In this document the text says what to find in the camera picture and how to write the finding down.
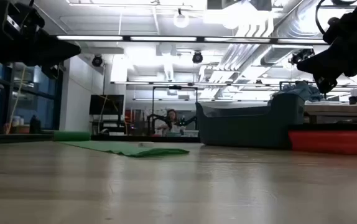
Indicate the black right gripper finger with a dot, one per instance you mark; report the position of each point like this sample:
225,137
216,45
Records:
321,67

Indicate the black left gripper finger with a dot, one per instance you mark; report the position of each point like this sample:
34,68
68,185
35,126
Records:
57,49

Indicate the teal plastic bin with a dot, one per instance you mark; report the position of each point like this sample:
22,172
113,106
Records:
247,130

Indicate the green elastic bandage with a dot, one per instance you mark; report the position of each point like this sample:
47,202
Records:
119,148

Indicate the blue cloth pile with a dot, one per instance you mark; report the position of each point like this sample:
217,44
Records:
303,90

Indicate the wooden background table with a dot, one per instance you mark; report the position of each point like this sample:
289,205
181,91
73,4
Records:
340,110

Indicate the red plastic tray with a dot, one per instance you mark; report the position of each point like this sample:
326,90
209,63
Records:
331,141

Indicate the black bottle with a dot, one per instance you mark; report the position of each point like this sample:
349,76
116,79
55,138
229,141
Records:
35,126

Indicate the white bottle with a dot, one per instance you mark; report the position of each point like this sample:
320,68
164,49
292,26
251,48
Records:
16,120

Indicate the long ceiling light bar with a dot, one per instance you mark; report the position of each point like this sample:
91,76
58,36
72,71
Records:
163,39

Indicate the black background robot rig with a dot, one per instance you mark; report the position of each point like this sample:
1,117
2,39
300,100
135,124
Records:
153,102

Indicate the round white pendant lamp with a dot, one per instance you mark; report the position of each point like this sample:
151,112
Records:
181,20

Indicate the person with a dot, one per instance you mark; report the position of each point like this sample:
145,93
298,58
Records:
170,118

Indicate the black ceiling spot camera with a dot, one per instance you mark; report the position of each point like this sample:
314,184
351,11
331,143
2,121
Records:
97,60
299,56
197,57

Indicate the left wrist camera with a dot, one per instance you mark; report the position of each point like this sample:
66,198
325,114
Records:
26,18

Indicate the silver ventilation duct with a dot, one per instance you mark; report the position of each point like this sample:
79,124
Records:
290,28

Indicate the black wall monitor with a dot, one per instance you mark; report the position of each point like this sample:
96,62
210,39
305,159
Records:
107,105

